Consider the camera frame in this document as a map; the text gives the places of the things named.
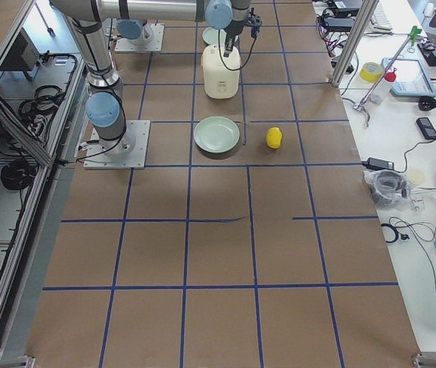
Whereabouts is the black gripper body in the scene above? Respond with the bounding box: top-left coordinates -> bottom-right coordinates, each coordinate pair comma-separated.
225,20 -> 244,47

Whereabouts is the white rice cooker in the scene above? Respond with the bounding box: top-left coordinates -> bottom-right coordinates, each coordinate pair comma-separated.
201,44 -> 241,99

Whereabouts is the left green plate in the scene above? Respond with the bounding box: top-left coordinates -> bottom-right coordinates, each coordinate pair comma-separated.
202,27 -> 227,46

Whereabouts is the green plate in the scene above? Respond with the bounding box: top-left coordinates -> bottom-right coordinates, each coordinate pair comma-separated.
193,116 -> 241,153
202,27 -> 227,46

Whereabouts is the right green plate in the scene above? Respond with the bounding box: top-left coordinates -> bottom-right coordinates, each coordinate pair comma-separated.
193,116 -> 241,153

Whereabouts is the yellow toy potato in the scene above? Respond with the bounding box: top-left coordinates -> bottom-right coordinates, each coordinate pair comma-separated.
265,126 -> 283,150

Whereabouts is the yellow tape roll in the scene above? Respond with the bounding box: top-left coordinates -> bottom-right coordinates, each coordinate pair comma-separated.
359,62 -> 385,84

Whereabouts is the teach pendant tablet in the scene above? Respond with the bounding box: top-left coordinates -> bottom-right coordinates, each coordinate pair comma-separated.
375,58 -> 436,97

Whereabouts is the black power adapter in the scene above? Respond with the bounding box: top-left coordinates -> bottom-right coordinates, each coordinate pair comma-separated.
362,157 -> 395,171

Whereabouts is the black remote device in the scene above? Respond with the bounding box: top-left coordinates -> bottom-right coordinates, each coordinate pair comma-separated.
416,117 -> 436,140

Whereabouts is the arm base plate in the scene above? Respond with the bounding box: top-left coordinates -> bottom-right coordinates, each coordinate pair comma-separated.
83,120 -> 151,169
115,23 -> 165,54

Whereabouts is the aluminium frame post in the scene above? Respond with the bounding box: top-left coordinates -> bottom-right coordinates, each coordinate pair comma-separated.
330,0 -> 379,87

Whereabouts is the bagged black cable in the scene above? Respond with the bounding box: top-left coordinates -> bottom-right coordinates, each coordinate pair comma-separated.
362,169 -> 412,210

